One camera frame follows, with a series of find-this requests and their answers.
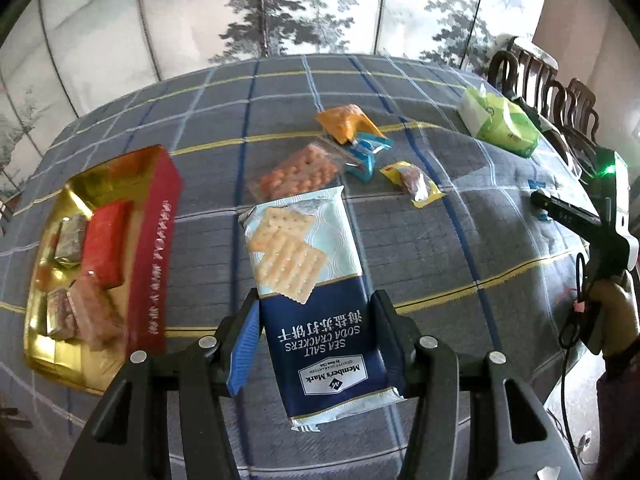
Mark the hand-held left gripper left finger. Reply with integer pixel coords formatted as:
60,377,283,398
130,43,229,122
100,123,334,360
60,289,263,480

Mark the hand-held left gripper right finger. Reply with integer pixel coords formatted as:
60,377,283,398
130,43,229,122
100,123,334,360
369,289,583,480

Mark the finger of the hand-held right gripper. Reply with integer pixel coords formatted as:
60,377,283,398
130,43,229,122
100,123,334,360
530,188,599,229

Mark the blue white cracker packet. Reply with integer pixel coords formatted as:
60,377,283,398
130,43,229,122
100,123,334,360
237,185,406,433

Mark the red tin box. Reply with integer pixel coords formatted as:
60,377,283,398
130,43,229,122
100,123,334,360
22,145,182,406

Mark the clear packet of orange sticks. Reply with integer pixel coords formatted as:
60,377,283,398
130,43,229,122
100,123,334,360
67,277,126,351

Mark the small yellow snack packet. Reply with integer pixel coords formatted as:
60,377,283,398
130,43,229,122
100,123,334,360
379,161,446,208

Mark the red snack packet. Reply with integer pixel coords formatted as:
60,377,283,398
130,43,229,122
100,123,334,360
81,200,136,288

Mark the small blue snack packet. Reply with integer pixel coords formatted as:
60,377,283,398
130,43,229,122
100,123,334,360
344,131,394,181

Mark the clear packet of orange balls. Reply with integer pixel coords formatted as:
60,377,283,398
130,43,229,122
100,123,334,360
248,142,346,201

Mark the orange snack packet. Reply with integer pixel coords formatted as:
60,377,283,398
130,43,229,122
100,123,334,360
316,104,386,143

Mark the person's right forearm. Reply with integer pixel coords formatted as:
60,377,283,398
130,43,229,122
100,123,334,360
595,335,640,480

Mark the person's right hand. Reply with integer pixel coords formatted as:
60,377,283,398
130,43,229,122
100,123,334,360
597,272,640,358

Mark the dark wooden chair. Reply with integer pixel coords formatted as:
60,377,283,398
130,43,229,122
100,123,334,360
487,35,573,166
565,77,601,147

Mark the dark cloth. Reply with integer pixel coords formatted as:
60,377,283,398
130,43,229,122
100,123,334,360
507,91,561,133

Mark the plaid tablecloth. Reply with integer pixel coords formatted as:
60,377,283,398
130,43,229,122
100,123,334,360
0,52,601,480

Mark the green tissue pack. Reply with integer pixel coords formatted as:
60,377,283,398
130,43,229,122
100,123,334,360
457,85,543,158

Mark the painted folding screen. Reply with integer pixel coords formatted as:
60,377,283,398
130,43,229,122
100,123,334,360
0,0,551,196

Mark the black cable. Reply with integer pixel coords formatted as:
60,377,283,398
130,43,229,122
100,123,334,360
558,252,590,442

